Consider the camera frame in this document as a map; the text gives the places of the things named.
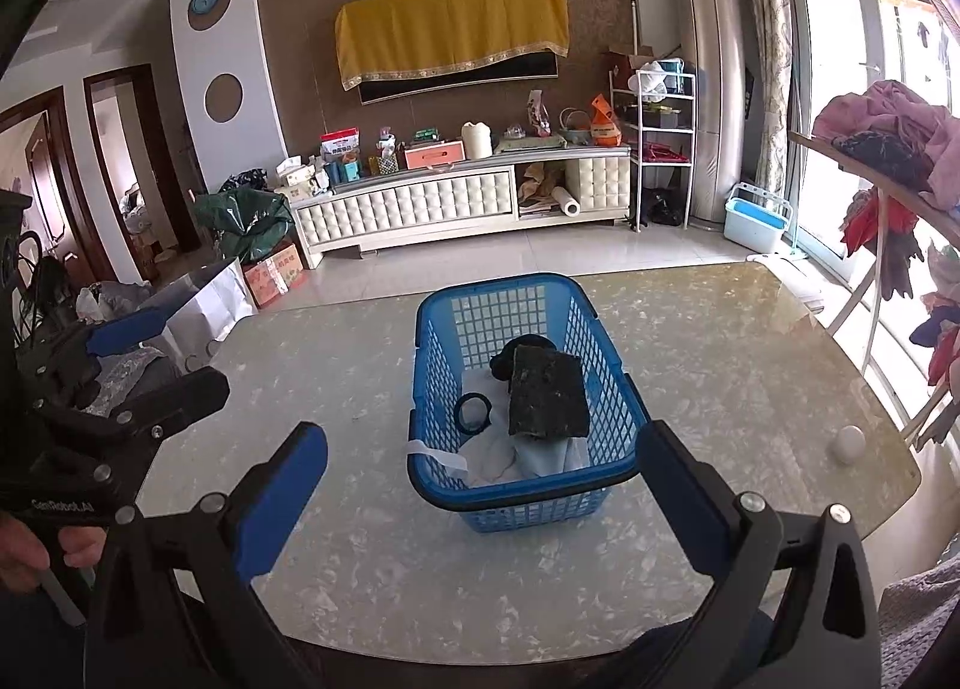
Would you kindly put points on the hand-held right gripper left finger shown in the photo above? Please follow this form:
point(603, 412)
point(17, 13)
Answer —
point(281, 501)

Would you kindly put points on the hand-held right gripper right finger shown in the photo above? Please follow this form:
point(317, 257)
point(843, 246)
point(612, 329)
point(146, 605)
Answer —
point(679, 501)

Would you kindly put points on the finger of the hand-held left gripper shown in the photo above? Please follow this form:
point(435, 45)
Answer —
point(131, 333)
point(187, 393)

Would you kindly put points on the light blue cloth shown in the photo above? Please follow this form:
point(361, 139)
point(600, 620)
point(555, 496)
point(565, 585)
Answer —
point(551, 456)

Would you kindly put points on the black towel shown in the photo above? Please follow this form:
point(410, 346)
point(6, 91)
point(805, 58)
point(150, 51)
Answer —
point(547, 396)

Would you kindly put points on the white towel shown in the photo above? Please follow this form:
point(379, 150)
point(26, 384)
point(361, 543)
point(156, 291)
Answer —
point(487, 460)

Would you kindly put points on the black plush cloth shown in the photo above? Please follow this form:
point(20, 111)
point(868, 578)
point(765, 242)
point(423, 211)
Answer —
point(525, 348)

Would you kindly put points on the blue plastic basket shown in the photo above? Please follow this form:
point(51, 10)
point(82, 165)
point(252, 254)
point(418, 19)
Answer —
point(442, 329)

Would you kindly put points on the person's left hand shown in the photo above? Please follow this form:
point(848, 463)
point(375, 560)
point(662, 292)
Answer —
point(30, 554)

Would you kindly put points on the white paper bag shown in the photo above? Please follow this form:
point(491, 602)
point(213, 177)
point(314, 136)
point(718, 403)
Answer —
point(214, 306)

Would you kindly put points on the red and white cardboard box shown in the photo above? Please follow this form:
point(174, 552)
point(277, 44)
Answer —
point(274, 276)

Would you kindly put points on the white basket tag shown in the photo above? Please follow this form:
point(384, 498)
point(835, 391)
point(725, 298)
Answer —
point(435, 454)

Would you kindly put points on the green plastic bag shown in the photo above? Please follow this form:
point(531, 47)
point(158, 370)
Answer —
point(244, 216)

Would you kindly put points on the brown wooden door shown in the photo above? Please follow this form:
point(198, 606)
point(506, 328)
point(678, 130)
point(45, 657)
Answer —
point(45, 179)

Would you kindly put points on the white ball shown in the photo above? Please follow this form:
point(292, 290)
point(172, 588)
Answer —
point(847, 444)

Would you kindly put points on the tissue box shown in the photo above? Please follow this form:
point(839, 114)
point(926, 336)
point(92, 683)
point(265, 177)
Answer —
point(296, 171)

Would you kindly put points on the grey knitted cloth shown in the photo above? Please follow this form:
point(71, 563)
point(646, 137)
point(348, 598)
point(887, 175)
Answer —
point(919, 621)

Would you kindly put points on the red and white snack bag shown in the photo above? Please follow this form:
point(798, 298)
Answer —
point(340, 145)

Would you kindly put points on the light blue mop bucket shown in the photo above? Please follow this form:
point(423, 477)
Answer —
point(754, 224)

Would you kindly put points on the black plastic bag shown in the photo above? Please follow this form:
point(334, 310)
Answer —
point(664, 209)

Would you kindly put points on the white tufted television cabinet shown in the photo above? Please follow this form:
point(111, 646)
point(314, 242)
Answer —
point(420, 205)

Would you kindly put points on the white paper roll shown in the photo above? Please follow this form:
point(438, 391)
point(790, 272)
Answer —
point(568, 203)

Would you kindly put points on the red cloth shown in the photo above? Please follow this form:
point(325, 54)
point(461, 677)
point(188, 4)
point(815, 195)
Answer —
point(874, 224)

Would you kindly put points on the pink box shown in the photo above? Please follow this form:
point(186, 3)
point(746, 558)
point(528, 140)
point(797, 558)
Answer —
point(433, 156)

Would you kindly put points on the white metal rack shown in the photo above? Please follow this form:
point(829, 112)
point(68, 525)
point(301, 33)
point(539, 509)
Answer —
point(636, 126)

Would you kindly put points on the wooden shelf board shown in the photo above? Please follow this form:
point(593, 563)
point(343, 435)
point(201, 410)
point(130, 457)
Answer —
point(825, 147)

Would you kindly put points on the white plastic jug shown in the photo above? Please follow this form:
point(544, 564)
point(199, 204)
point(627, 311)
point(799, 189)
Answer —
point(477, 141)

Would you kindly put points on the orange plastic bag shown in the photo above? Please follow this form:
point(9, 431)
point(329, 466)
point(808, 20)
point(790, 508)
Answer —
point(604, 122)

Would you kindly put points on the black television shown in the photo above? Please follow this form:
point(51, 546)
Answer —
point(465, 80)

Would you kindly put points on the white standing air conditioner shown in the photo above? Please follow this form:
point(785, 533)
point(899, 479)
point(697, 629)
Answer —
point(709, 81)

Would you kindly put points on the pink cloth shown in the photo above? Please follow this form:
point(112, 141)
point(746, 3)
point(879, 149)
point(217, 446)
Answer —
point(885, 107)

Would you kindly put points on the yellow dust cover cloth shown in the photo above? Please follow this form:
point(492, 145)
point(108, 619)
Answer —
point(450, 21)

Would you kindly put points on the patterned curtain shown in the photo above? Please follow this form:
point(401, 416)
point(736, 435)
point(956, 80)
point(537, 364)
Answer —
point(769, 44)

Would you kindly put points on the brown round wall plaque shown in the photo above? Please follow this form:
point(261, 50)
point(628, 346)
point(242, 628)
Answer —
point(223, 98)

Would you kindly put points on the blue round wall clock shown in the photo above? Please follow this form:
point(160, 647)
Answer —
point(204, 0)

